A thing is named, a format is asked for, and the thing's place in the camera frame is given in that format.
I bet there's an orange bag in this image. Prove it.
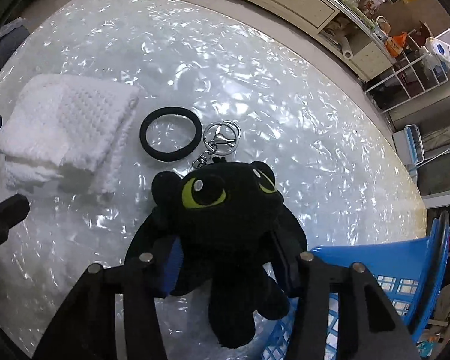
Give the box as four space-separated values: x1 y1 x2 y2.
385 32 409 56

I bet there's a white metal shelf rack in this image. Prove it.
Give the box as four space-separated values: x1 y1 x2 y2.
364 26 450 111

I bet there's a black plush toy with keyring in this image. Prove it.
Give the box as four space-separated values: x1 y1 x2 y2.
125 120 310 350

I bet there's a black hair tie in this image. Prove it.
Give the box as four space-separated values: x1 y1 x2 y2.
139 107 202 163

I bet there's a white folded knitted towel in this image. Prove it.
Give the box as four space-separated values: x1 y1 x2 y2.
0 73 141 200

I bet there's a grey blue cushioned chair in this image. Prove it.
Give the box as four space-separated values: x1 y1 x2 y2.
0 19 31 94

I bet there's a white plastic bag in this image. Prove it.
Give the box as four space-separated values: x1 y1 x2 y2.
425 37 450 70

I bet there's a blue and white storage box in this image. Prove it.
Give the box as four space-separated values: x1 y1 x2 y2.
392 124 426 166

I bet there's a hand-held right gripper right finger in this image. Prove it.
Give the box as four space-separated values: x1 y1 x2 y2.
272 229 417 360

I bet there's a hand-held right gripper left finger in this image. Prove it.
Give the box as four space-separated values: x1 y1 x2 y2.
34 241 184 360

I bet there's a white paper roll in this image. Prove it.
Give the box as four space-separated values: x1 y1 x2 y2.
339 37 355 60

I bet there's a blue plastic basket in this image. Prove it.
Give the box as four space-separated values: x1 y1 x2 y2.
260 210 450 360

